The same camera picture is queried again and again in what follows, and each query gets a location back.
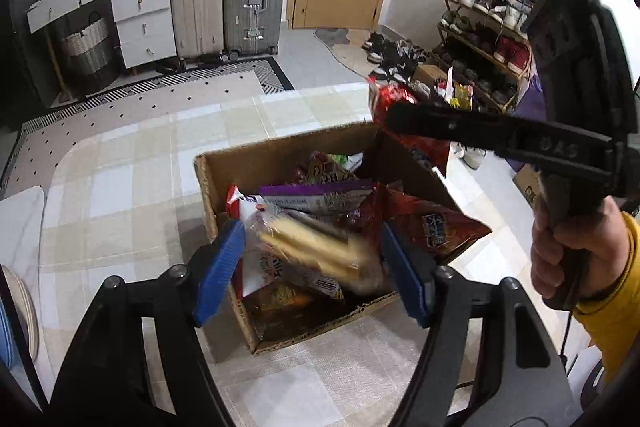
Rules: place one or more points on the silver suitcase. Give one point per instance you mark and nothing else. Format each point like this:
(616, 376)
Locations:
(255, 2)

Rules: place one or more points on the beige suitcase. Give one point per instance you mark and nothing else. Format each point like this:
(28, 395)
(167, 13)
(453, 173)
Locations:
(195, 2)

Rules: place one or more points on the purple bag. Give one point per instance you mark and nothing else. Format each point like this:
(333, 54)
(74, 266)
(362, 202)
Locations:
(532, 102)

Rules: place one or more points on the wooden shoe rack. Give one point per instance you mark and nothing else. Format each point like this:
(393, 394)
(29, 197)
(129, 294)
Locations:
(480, 54)

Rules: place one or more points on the white sneaker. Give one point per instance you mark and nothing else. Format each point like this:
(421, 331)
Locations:
(472, 154)

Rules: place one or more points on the red snack packet white logo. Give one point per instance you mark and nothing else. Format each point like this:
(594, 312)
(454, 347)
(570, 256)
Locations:
(425, 154)

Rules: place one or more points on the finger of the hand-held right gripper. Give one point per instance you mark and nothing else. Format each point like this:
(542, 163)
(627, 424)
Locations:
(450, 124)

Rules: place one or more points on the white marble side table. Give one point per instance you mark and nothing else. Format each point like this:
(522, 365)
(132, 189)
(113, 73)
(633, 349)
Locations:
(20, 227)

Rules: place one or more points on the orange snack packet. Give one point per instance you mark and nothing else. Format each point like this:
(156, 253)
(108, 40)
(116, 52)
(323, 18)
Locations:
(282, 296)

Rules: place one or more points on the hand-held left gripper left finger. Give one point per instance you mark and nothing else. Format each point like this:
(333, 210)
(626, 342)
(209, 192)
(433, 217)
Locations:
(220, 274)

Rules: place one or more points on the blue bowl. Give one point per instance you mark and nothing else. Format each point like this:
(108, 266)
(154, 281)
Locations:
(6, 337)

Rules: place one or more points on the white dresser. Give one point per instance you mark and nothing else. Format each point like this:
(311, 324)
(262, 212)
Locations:
(140, 27)

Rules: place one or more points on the pile of dark shoes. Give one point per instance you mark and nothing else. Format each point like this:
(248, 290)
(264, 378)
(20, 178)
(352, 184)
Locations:
(395, 54)

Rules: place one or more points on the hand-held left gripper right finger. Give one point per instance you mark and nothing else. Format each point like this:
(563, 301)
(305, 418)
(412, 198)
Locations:
(400, 274)

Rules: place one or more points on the cardboard box cat logo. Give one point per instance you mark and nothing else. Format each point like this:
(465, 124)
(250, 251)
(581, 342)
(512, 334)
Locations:
(527, 187)

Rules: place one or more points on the woven laundry basket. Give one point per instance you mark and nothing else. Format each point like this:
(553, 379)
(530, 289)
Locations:
(92, 57)

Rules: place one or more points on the purple snack packet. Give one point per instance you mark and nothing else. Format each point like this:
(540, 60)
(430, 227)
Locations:
(310, 199)

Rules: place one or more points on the person's right hand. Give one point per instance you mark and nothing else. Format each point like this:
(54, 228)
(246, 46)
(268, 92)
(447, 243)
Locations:
(595, 252)

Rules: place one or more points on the shoe rack with shoes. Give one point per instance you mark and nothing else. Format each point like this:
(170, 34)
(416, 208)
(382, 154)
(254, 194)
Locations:
(500, 7)

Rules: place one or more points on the brown cardboard box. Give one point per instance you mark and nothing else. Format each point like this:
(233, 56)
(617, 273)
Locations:
(260, 162)

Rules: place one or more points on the grey door mat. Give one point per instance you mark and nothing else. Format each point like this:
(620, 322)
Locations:
(345, 49)

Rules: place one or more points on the person's right forearm yellow sleeve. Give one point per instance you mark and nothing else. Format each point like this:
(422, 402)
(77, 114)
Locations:
(615, 327)

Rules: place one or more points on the green and red snack packet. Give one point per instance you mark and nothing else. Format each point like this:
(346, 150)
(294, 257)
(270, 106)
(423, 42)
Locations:
(325, 169)

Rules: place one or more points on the beige plate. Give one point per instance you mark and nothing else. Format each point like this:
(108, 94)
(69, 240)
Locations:
(27, 312)

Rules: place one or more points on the clear breadstick packet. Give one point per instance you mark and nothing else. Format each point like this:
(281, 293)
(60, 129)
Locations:
(310, 247)

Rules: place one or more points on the patterned rug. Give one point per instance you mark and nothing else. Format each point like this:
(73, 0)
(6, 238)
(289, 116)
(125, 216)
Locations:
(125, 107)

